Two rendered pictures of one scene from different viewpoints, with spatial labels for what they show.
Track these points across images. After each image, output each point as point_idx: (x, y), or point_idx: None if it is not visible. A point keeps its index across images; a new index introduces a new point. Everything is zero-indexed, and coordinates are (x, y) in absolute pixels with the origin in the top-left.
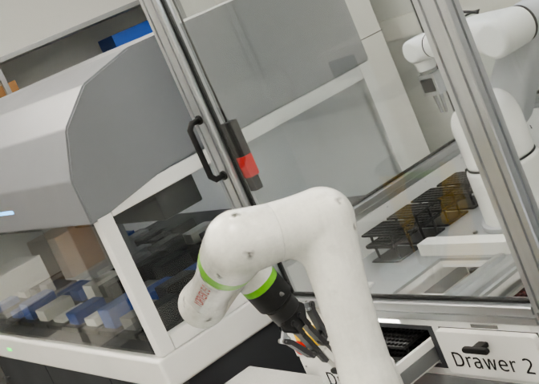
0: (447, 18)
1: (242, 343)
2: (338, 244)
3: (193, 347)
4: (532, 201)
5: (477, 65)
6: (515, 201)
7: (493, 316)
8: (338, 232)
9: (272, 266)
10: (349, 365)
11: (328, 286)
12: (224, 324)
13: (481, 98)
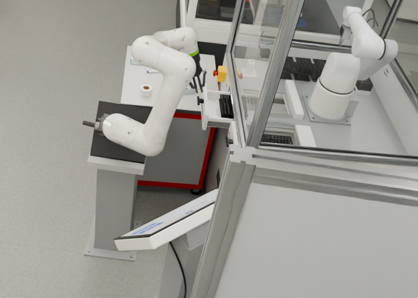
0: (278, 45)
1: (222, 44)
2: (173, 82)
3: (201, 32)
4: (262, 126)
5: (278, 69)
6: (256, 121)
7: (239, 139)
8: (176, 79)
9: (231, 37)
10: (150, 117)
11: (162, 90)
12: (219, 33)
13: (269, 81)
